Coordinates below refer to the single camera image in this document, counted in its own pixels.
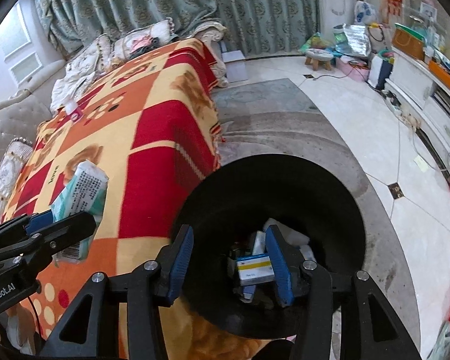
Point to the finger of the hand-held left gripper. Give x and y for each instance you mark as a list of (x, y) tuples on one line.
[(39, 222), (67, 232)]

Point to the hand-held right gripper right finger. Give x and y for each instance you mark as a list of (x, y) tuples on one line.
[(281, 266)]

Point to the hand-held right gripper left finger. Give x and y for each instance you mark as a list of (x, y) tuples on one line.
[(180, 258)]

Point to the yellow striped white box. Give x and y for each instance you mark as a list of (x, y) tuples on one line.
[(253, 270)]

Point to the printed tissue packet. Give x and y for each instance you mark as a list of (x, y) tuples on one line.
[(84, 191)]

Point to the black trash bin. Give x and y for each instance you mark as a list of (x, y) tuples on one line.
[(247, 187)]

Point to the person's left forearm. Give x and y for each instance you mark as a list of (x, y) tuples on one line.
[(20, 333)]

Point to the white beaded cushion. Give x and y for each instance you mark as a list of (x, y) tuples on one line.
[(5, 180)]

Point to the beige tufted sofa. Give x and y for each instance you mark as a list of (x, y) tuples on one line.
[(7, 120)]

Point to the white bottle pink label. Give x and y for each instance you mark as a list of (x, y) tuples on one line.
[(75, 114)]

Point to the red orange printed blanket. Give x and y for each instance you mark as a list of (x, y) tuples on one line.
[(142, 138)]

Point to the white crumpled cloth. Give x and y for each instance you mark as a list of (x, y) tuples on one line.
[(75, 90)]

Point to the grey rug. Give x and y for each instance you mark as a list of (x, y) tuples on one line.
[(270, 120)]

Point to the cream embroidered cushion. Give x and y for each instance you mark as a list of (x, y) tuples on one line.
[(90, 56)]

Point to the cream floral cushion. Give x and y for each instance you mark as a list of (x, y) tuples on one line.
[(142, 39)]

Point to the pink box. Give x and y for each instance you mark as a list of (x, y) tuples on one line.
[(354, 70)]

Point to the small wooden stool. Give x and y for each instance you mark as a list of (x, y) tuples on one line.
[(318, 58)]

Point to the white navy shopping bag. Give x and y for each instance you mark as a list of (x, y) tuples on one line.
[(380, 71)]

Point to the white cabinet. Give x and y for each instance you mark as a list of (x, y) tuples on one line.
[(408, 78)]

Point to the silver foil bag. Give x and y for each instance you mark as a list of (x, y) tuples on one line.
[(357, 41)]

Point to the lace-covered standing air conditioner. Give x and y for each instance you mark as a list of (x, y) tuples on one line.
[(337, 15)]

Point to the orange gift bag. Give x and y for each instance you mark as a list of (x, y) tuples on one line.
[(408, 41)]

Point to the green patterned curtain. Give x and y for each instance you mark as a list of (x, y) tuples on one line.
[(247, 7)]

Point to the white blue plastic bag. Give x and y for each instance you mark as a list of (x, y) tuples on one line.
[(365, 12)]

